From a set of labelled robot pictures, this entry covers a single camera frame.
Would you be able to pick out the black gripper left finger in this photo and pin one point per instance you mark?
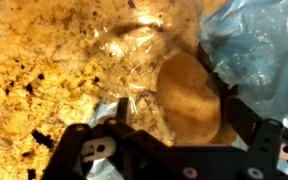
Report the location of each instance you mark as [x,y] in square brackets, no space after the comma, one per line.
[122,110]

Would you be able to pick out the brown potato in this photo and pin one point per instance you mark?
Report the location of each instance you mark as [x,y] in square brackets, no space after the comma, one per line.
[187,100]
[227,136]

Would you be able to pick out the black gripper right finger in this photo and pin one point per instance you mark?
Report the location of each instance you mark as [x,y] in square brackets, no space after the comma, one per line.
[242,120]

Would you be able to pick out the blue and clear plastic bag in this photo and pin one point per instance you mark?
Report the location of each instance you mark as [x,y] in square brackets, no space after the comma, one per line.
[257,50]

